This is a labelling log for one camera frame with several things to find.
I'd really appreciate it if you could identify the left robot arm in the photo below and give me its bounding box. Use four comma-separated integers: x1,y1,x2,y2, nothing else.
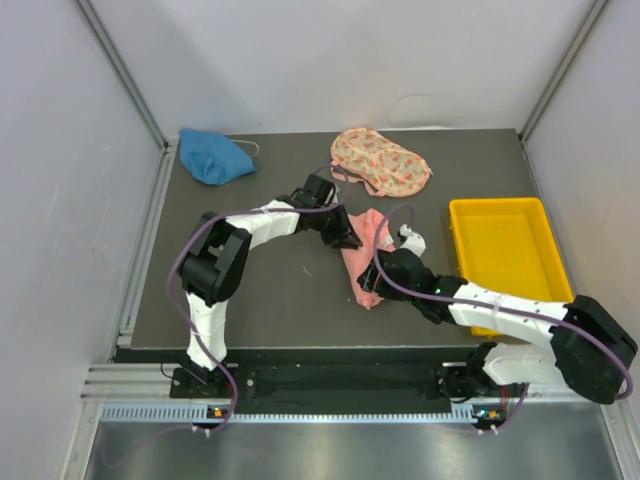
167,174,362,397

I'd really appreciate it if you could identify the floral patterned cloth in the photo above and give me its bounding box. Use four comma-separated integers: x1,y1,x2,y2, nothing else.
330,127,433,198

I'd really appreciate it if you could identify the purple cable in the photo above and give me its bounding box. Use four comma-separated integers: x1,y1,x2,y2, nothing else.
372,203,634,436
97,164,351,466

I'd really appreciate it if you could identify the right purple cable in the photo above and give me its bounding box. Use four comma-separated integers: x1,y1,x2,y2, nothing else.
372,203,634,436

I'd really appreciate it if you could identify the slotted cable duct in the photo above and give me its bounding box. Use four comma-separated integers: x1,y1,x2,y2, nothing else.
100,403,504,424

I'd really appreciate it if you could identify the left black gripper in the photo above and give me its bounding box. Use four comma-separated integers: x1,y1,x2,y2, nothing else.
311,201,361,250

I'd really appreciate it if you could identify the yellow plastic tray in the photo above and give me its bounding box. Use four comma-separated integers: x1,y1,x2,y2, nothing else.
449,197,575,343

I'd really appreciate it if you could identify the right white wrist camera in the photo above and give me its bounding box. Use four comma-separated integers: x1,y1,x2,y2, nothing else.
398,224,426,257

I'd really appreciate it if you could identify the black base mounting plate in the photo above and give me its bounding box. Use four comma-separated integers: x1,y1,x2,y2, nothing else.
169,362,529,416

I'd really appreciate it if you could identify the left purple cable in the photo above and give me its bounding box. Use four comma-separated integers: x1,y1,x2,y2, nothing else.
97,164,351,466

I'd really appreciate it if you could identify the blue cloth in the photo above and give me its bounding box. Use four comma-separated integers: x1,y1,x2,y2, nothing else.
179,129,260,186

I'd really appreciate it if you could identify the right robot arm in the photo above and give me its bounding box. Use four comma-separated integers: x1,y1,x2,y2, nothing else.
356,248,638,405

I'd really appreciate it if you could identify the pink t shirt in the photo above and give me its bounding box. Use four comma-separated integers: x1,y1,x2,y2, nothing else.
341,209,395,310

